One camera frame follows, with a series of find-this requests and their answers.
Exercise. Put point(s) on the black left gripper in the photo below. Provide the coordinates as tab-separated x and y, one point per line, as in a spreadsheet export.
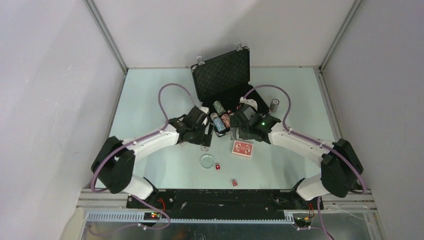
205	139

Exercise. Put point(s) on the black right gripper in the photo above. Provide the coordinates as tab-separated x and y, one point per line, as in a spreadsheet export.
235	123

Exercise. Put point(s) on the red poker chip stack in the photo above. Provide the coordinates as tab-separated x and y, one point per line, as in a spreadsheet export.
225	118

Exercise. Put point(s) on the red playing card deck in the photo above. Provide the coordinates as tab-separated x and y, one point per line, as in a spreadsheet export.
243	149

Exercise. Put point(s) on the blue brown chip stack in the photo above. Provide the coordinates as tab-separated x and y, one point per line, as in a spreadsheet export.
274	104

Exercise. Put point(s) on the green poker chip stack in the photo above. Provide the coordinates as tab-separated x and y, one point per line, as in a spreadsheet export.
220	110

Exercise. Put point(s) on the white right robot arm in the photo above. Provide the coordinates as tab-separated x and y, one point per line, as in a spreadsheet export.
339	165

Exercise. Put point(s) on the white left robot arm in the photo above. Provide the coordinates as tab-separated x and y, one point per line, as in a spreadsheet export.
115	162

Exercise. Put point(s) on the blue poker chip stack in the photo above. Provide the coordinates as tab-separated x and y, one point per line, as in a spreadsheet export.
218	123

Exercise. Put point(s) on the clear round dealer button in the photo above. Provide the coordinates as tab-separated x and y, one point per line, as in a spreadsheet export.
207	161

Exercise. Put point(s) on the black aluminium poker case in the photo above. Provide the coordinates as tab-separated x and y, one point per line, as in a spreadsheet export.
224	78

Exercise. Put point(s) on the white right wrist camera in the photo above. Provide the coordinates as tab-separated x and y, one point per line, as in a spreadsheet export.
250	102

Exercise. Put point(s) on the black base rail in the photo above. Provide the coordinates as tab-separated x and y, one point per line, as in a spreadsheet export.
229	204

